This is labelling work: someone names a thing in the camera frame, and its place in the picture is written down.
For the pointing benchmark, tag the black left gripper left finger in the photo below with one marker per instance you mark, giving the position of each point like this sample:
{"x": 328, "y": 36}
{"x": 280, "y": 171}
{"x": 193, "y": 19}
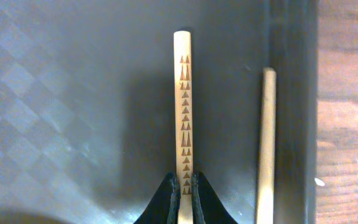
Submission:
{"x": 164, "y": 205}

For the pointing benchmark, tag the plain wooden chopstick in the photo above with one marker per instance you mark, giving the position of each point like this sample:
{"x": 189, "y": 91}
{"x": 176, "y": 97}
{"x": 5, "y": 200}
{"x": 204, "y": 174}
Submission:
{"x": 266, "y": 175}

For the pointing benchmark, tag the dark brown serving tray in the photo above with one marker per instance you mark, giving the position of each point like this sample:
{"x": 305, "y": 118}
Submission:
{"x": 87, "y": 118}

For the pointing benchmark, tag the patterned wooden chopstick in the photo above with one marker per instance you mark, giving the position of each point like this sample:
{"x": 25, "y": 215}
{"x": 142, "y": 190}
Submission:
{"x": 183, "y": 122}

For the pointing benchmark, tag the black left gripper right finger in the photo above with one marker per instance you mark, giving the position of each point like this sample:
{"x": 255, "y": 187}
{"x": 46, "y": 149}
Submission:
{"x": 206, "y": 205}

